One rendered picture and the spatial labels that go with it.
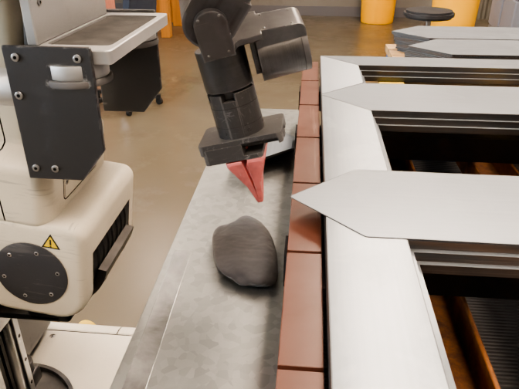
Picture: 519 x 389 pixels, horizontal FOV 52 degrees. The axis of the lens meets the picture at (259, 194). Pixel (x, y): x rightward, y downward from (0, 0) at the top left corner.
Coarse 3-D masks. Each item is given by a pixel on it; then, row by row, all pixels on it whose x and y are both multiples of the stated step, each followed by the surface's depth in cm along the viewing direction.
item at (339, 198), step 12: (336, 180) 73; (348, 180) 73; (324, 192) 70; (336, 192) 70; (348, 192) 70; (360, 192) 70; (324, 204) 67; (336, 204) 67; (348, 204) 67; (360, 204) 67; (336, 216) 64; (348, 216) 64; (360, 216) 64; (360, 228) 62
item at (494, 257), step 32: (320, 64) 136; (384, 128) 99; (416, 128) 99; (448, 128) 98; (480, 128) 97; (512, 128) 97; (416, 256) 60; (448, 256) 60; (480, 256) 59; (512, 256) 59
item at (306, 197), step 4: (308, 188) 71; (312, 188) 71; (300, 192) 70; (304, 192) 70; (308, 192) 70; (312, 192) 70; (292, 196) 69; (296, 196) 69; (300, 196) 69; (304, 196) 69; (308, 196) 69; (312, 196) 69; (296, 200) 68; (300, 200) 68; (304, 200) 68; (308, 200) 68; (312, 200) 68; (304, 204) 67; (308, 204) 67; (312, 204) 67; (312, 208) 66
